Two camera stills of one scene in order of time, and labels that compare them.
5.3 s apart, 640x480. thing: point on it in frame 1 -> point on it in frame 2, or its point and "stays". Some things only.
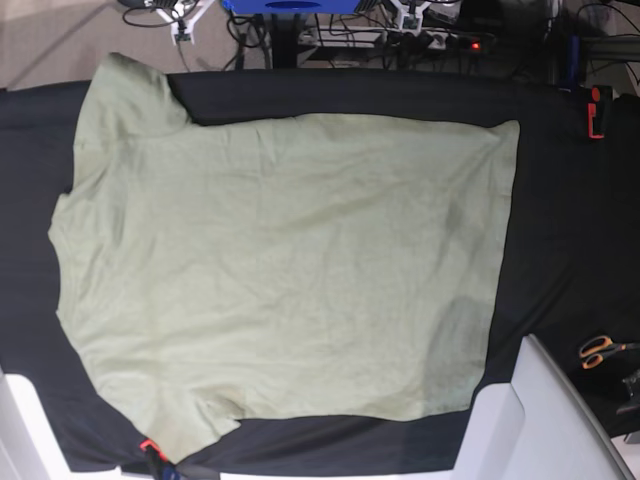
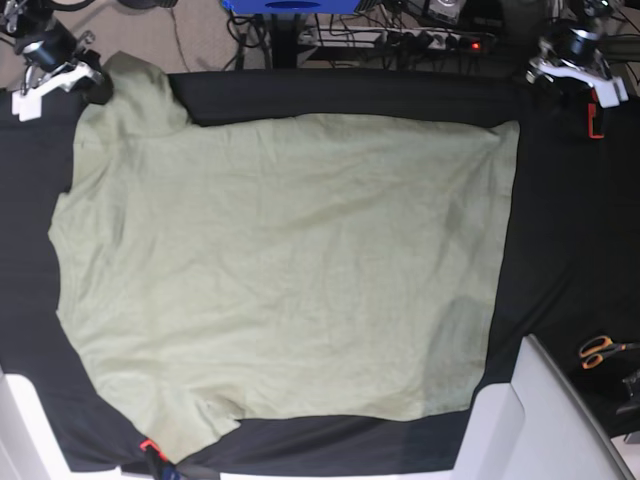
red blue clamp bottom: x=167 y=470 stays
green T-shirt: x=274 y=266 stays
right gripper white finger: x=405 y=11 -> x=611 y=91
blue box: x=291 y=6 stays
